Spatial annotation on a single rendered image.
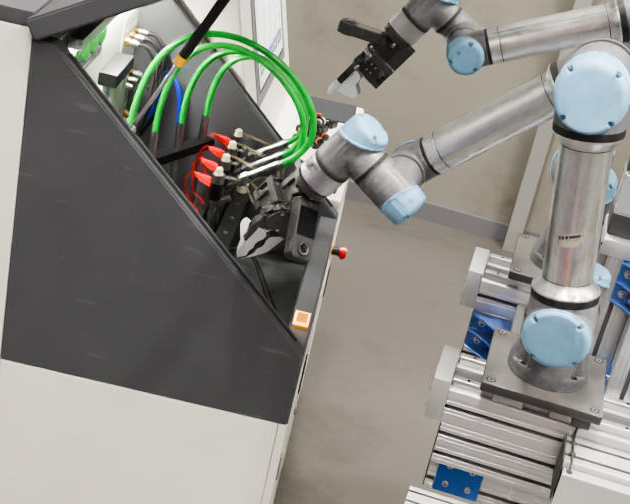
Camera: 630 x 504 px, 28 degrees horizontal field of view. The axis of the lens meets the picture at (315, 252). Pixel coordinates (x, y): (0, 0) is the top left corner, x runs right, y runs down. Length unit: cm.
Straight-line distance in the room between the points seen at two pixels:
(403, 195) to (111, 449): 85
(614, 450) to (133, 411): 93
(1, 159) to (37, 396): 50
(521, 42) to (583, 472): 88
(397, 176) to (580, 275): 35
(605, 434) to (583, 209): 50
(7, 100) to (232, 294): 54
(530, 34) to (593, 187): 64
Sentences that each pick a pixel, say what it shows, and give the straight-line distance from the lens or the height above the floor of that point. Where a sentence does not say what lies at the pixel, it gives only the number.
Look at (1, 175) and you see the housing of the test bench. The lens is 237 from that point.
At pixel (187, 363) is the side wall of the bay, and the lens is 244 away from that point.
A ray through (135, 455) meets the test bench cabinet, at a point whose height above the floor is 64.
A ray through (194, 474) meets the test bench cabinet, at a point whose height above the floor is 63.
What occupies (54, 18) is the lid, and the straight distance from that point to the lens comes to 222.
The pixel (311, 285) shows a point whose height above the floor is 95.
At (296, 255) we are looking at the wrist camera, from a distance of 217.
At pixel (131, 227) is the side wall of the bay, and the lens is 233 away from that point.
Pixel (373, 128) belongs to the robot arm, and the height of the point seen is 145.
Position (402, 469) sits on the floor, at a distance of 384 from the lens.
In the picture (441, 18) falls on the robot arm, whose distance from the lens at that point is 273.
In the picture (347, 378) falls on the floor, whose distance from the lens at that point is 420.
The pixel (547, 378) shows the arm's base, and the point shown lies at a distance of 232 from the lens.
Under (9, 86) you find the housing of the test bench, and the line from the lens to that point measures 230.
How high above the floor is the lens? 217
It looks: 26 degrees down
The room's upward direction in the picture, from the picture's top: 12 degrees clockwise
